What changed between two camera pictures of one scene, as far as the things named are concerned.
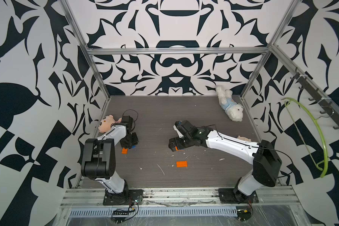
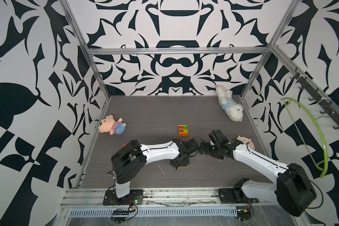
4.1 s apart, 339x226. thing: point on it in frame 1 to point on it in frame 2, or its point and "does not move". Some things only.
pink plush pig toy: [105, 124] does not move
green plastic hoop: [316, 165] does not move
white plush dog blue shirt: [233, 110] does not move
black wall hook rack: [336, 117] does not move
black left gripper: [135, 141] to [175, 165]
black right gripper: [176, 143] to [205, 148]
